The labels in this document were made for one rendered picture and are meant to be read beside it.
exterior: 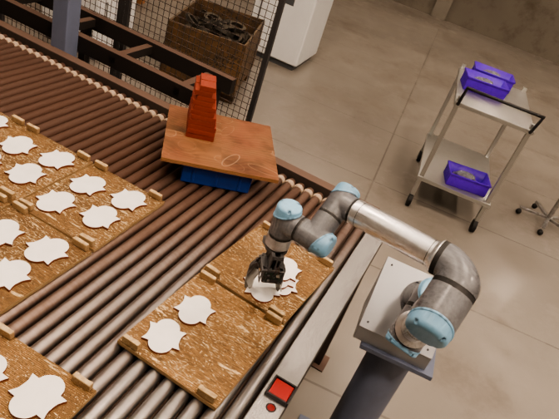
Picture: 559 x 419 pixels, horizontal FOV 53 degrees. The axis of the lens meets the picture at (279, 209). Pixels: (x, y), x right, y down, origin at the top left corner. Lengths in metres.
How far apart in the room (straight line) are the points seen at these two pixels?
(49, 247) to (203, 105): 0.91
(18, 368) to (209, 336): 0.53
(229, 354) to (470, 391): 2.03
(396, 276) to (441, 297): 0.66
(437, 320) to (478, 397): 2.13
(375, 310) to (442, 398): 1.41
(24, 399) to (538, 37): 12.00
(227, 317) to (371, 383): 0.68
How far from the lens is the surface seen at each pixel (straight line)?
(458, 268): 1.46
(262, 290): 1.82
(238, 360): 1.76
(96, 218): 2.12
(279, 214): 1.57
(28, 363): 1.68
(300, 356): 1.87
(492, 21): 12.67
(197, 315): 1.83
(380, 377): 2.23
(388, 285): 2.07
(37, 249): 1.98
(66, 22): 3.31
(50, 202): 2.18
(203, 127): 2.52
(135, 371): 1.69
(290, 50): 6.71
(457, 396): 3.45
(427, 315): 1.42
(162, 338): 1.74
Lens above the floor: 2.24
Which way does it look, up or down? 33 degrees down
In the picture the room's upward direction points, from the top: 19 degrees clockwise
